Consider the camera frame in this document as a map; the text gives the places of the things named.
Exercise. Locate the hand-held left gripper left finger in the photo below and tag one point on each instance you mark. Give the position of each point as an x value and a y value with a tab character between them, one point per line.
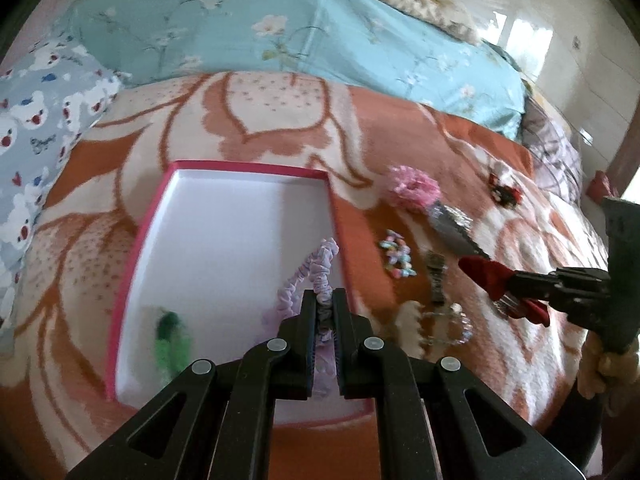
299	342

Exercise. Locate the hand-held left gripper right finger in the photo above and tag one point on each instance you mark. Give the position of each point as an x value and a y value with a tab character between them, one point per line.
350	342

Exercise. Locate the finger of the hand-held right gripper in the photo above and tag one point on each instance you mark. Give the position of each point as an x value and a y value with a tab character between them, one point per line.
560	279
575	307

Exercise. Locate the beige claw hair clip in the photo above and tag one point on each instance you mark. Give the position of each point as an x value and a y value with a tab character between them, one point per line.
410	321

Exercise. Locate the red bow hair clip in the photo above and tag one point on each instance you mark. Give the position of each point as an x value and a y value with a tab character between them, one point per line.
482	271

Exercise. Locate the purple ruffled hair band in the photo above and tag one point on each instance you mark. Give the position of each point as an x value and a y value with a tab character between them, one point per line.
320	266

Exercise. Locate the silver pearl crown comb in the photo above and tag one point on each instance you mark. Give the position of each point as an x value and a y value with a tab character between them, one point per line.
452	227

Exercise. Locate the green leaf hair clip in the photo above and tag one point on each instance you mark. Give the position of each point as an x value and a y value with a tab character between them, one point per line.
172	336

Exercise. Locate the pink cardboard box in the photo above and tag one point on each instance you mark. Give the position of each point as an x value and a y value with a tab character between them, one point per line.
215	240

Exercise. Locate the person's right forearm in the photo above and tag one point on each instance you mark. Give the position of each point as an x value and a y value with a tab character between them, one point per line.
622	442

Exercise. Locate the person's right hand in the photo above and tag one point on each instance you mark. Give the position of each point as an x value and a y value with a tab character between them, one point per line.
612	367

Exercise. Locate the red cloth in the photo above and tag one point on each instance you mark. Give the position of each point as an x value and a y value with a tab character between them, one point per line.
600	186

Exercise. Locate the dark metal wristwatch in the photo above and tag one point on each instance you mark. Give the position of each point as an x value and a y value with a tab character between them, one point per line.
436	280

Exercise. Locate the red and black hair clip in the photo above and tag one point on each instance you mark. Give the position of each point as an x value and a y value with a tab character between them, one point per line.
502	189

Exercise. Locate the plaid cloth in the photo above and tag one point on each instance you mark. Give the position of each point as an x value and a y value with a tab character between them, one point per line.
555	156

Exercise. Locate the orange and cream blanket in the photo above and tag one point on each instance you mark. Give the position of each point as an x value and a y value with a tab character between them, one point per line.
280	125

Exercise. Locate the blue floral quilt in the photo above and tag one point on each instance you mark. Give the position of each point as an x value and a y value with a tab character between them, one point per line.
225	20

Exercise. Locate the grey bear print pillow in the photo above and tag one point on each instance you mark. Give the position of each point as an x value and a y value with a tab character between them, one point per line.
45	125

